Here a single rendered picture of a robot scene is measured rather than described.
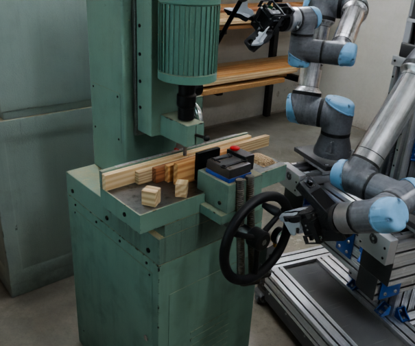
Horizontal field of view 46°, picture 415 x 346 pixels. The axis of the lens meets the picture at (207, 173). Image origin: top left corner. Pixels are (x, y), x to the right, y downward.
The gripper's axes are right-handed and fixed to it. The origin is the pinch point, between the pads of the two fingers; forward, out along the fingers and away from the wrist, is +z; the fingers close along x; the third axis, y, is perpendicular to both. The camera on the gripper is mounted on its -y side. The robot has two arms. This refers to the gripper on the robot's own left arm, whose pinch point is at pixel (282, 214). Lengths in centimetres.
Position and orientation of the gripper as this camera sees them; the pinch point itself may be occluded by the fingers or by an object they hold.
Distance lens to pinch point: 132.8
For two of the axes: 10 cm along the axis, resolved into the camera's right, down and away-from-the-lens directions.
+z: -5.4, 1.3, 8.3
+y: 3.4, 9.4, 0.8
